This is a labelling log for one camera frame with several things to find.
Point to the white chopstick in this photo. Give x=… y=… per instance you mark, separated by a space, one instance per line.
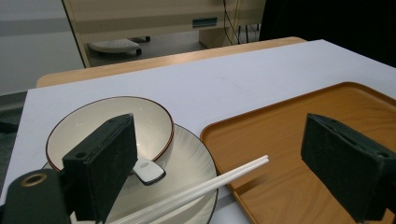
x=199 y=195
x=218 y=178

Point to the white spoon with dark edge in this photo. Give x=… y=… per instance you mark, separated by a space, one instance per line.
x=148 y=171

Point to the orange wooden tray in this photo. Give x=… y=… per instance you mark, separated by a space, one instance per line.
x=280 y=149

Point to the white plate with dark rim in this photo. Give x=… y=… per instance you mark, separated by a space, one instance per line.
x=190 y=161

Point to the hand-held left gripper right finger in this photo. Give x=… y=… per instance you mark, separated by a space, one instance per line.
x=345 y=168

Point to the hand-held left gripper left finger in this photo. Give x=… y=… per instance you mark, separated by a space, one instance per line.
x=99 y=168

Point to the white bowl with brown rim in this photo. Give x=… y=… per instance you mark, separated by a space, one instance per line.
x=93 y=124

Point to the white wheeled chair base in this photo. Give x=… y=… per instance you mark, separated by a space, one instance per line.
x=114 y=46

